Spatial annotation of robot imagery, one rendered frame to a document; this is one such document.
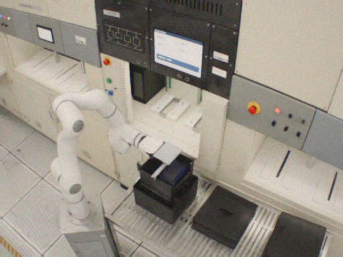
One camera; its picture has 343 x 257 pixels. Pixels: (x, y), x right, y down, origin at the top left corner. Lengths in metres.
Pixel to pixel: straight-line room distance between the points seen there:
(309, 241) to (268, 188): 0.50
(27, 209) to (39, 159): 0.62
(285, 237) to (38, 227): 2.10
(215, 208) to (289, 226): 0.46
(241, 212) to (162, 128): 0.82
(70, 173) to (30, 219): 1.49
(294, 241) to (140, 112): 1.42
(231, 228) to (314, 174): 0.71
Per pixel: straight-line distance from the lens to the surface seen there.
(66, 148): 1.56
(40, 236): 2.94
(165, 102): 2.43
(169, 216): 1.86
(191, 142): 2.19
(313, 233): 1.77
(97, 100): 1.50
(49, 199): 3.12
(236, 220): 1.87
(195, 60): 1.66
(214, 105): 1.69
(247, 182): 2.05
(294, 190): 2.07
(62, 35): 2.31
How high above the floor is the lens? 2.45
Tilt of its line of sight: 44 degrees down
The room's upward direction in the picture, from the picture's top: 1 degrees clockwise
